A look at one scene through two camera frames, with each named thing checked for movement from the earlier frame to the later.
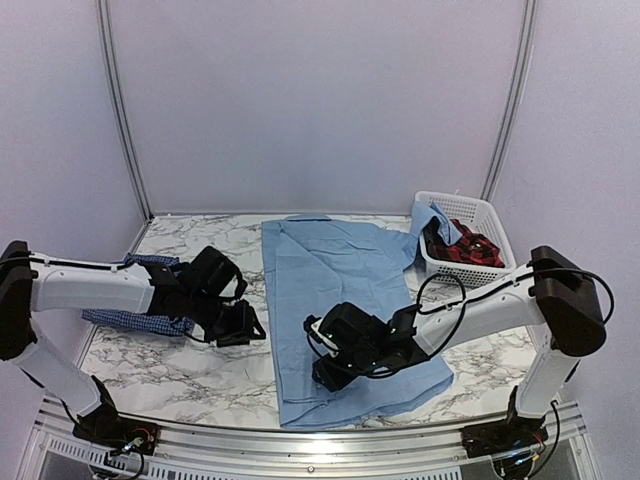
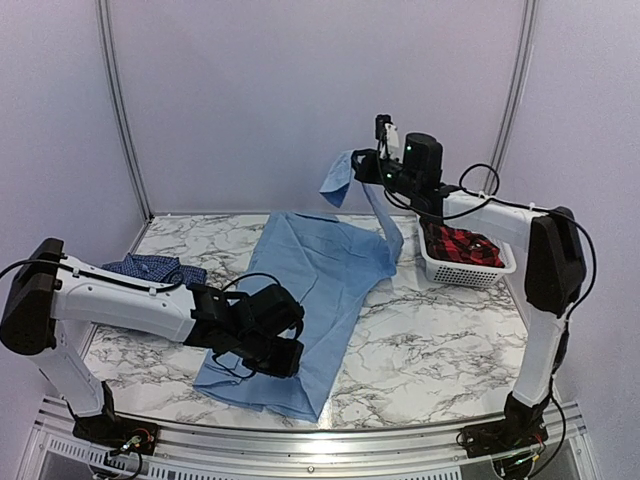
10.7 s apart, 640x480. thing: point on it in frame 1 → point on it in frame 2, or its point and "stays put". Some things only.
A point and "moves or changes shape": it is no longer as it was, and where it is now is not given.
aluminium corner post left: (121, 103) stays put
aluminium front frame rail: (200, 452) stays put
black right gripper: (333, 379) → (364, 173)
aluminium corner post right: (513, 113) stays put
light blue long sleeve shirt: (312, 261) moves or changes shape
